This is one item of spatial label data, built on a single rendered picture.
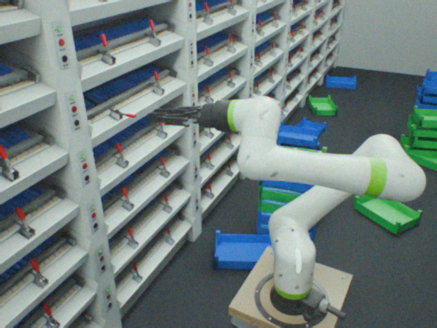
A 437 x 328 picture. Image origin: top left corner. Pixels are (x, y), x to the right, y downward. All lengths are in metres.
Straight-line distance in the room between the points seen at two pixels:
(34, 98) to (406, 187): 1.02
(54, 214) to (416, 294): 1.58
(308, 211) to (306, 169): 0.32
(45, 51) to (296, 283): 0.99
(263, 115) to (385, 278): 1.27
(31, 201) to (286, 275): 0.81
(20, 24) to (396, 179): 1.04
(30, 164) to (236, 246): 1.26
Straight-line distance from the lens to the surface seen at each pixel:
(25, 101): 1.17
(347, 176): 1.19
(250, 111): 1.15
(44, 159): 1.27
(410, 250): 2.40
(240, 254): 2.17
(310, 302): 1.46
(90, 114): 1.43
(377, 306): 2.05
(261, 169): 1.12
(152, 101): 1.61
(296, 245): 1.36
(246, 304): 1.51
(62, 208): 1.38
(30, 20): 1.16
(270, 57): 2.90
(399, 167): 1.26
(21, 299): 1.40
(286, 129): 3.25
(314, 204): 1.44
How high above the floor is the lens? 1.44
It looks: 29 degrees down
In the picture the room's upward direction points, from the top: straight up
